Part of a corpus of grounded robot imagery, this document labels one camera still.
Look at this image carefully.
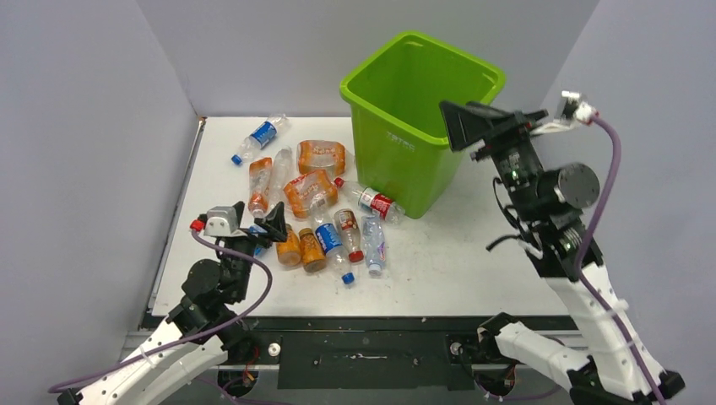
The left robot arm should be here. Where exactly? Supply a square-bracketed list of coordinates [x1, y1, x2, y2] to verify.
[48, 202, 288, 404]

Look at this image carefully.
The orange crushed bottle top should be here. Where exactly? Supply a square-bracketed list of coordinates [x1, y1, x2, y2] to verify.
[297, 140, 347, 177]

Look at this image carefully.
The orange juice bottle left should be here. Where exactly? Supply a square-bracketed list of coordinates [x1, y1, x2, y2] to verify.
[276, 224, 302, 267]

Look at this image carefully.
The orange crushed bottle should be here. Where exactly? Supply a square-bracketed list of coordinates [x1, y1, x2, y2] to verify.
[283, 169, 339, 219]
[297, 140, 347, 177]

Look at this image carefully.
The pepsi bottle blue cap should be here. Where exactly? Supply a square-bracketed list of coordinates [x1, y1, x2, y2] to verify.
[309, 202, 355, 287]

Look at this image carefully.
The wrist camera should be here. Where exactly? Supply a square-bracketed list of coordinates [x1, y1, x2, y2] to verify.
[530, 90, 599, 136]
[189, 206, 241, 238]

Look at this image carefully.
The orange juice bottle right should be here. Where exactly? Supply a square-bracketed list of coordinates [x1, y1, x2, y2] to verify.
[298, 228, 327, 273]

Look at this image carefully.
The blue label bottle far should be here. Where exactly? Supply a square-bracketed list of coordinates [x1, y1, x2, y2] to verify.
[231, 114, 290, 166]

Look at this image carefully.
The small orange label bottle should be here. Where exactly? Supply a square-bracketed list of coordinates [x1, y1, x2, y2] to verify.
[247, 157, 273, 218]

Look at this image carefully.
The green plastic bin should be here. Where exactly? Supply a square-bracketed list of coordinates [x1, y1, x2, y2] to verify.
[339, 31, 507, 219]

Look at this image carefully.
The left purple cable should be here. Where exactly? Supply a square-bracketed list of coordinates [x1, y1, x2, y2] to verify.
[47, 229, 274, 395]

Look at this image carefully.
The orange juice bottle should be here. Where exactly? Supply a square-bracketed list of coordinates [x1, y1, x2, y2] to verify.
[276, 224, 302, 267]
[298, 228, 327, 273]

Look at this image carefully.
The clear bottle no label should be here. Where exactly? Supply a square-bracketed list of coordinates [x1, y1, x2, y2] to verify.
[268, 147, 293, 211]

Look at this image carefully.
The crushed blue label bottle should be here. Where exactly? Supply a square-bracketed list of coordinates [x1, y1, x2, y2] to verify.
[249, 224, 267, 257]

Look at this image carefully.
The brown label red cap bottle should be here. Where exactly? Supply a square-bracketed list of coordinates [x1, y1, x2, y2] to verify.
[334, 208, 364, 263]

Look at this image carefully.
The orange crushed bottle middle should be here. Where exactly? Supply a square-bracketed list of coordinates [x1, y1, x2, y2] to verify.
[283, 169, 339, 219]

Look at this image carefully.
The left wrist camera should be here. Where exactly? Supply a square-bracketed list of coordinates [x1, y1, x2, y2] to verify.
[189, 206, 241, 238]

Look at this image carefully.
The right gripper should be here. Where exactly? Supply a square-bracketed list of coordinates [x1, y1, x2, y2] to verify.
[434, 99, 541, 219]

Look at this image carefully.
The red label bottle by bin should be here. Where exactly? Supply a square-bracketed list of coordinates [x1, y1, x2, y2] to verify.
[334, 177, 405, 224]

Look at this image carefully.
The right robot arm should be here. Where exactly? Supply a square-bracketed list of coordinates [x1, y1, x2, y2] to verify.
[439, 92, 685, 404]

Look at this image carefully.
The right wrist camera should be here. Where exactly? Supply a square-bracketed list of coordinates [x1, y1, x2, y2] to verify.
[530, 90, 599, 136]

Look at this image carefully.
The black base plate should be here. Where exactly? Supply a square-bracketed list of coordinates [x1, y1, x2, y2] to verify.
[220, 316, 511, 391]

